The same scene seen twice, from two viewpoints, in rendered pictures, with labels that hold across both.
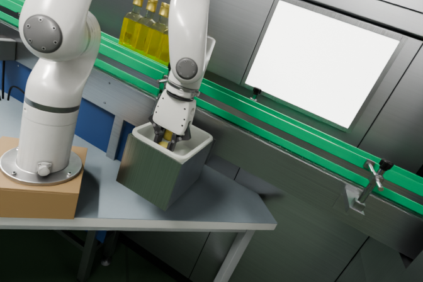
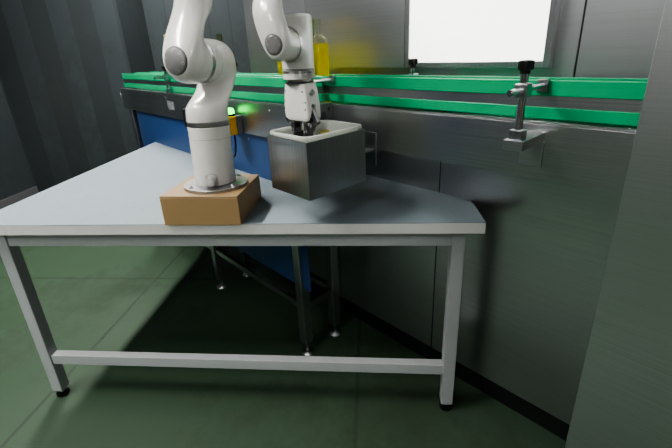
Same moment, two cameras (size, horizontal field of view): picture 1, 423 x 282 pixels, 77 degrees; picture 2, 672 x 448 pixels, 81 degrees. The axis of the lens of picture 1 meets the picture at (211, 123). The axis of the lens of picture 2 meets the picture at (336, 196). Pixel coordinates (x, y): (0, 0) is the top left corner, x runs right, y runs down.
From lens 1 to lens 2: 58 cm
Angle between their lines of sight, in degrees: 29
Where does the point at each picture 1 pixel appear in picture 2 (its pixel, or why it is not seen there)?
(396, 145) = (627, 55)
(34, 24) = (169, 55)
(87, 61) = (226, 82)
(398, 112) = (609, 6)
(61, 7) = (182, 36)
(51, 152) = (212, 165)
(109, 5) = not seen: hidden behind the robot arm
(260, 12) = not seen: outside the picture
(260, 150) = (419, 124)
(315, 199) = (496, 160)
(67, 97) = (210, 112)
